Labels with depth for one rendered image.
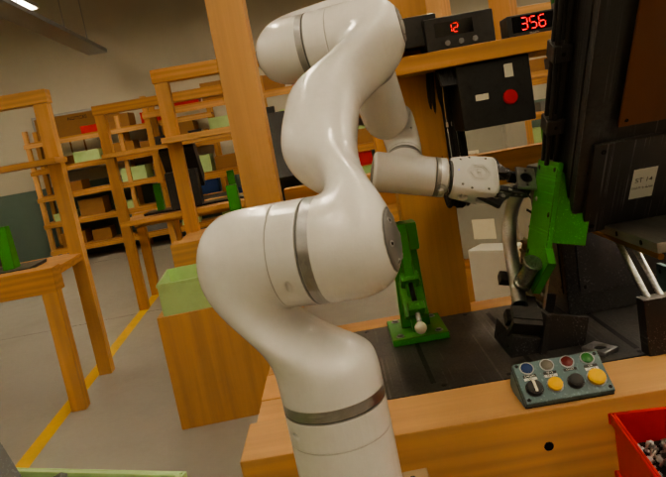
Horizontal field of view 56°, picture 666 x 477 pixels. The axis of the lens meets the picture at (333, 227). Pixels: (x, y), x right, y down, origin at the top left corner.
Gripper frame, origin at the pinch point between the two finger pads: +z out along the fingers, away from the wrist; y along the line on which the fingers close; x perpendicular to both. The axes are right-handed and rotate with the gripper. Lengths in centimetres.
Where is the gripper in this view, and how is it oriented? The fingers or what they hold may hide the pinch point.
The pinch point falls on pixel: (518, 184)
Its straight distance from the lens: 140.4
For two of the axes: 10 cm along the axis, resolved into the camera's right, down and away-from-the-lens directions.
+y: 0.5, -8.2, 5.8
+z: 10.0, 0.9, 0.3
